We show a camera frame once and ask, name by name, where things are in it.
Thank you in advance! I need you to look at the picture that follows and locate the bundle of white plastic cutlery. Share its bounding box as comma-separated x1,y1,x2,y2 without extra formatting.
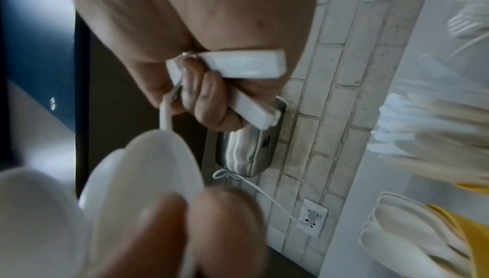
0,84,207,278

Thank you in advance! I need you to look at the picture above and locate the black door frame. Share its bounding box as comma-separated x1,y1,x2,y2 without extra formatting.
73,11,93,199

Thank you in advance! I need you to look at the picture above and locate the stack of white spoons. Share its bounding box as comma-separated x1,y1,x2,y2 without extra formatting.
359,191,475,278

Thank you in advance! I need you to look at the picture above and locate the person's right hand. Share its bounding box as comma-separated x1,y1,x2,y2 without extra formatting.
61,0,321,131

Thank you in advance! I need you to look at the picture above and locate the stack of white forks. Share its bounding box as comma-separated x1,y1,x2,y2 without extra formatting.
445,0,489,57

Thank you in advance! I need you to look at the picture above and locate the person's left hand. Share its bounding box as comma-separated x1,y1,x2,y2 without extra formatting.
85,187,268,278

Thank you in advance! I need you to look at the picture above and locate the white wall socket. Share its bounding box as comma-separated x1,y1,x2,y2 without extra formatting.
295,198,330,239

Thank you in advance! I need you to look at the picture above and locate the bundle of white forks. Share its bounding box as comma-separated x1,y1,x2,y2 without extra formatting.
166,48,288,130

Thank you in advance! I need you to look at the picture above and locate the stainless steel wall appliance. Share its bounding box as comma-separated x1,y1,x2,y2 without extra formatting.
215,95,288,178

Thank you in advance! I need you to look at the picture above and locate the stack of white knives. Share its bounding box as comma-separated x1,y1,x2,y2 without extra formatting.
366,53,489,184

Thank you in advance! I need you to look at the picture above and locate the white plug with cable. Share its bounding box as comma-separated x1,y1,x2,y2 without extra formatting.
211,168,326,227

